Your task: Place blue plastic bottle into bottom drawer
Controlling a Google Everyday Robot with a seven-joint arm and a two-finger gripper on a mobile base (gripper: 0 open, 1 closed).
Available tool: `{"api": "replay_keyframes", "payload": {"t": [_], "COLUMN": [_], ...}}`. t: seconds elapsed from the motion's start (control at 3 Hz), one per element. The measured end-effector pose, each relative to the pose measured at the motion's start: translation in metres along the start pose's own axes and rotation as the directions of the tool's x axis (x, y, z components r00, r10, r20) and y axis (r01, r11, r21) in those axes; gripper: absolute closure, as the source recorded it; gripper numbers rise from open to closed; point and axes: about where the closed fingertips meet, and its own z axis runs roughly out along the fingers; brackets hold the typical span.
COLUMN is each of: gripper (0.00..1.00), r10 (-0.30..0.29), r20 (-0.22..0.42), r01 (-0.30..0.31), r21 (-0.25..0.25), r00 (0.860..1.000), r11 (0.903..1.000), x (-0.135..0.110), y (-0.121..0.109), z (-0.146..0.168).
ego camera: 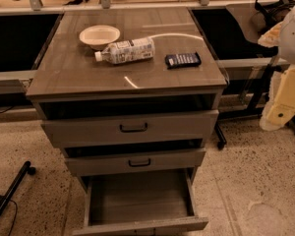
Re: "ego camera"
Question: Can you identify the grey wooden drawer cabinet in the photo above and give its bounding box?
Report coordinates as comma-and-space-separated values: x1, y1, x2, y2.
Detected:
25, 6, 228, 236

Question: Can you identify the black headset on table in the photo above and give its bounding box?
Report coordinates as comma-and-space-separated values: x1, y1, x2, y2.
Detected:
255, 0, 295, 28

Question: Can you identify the middle grey drawer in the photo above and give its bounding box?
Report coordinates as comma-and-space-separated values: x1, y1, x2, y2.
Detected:
65, 148, 206, 176

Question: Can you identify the top grey drawer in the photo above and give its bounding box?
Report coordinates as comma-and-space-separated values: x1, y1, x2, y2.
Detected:
42, 110, 218, 148

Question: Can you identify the black wheeled table frame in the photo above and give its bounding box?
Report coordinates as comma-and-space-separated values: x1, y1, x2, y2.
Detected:
214, 56, 288, 149

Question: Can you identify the black stand leg left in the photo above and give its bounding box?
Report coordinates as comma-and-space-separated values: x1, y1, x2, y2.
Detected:
0, 161, 35, 216

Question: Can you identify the dark blue snack packet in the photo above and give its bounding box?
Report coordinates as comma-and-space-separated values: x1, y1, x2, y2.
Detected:
165, 52, 202, 69

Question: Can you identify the clear plastic water bottle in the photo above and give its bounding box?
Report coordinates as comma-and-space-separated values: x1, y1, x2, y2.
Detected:
94, 37, 155, 65

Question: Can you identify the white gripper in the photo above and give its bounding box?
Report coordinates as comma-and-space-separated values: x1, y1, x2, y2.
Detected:
258, 6, 295, 131

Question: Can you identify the white paper bowl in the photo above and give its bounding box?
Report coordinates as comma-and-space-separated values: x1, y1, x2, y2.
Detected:
79, 25, 120, 50

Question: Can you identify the bottom grey open drawer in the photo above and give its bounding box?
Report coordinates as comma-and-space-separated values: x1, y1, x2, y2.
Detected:
73, 169, 208, 236

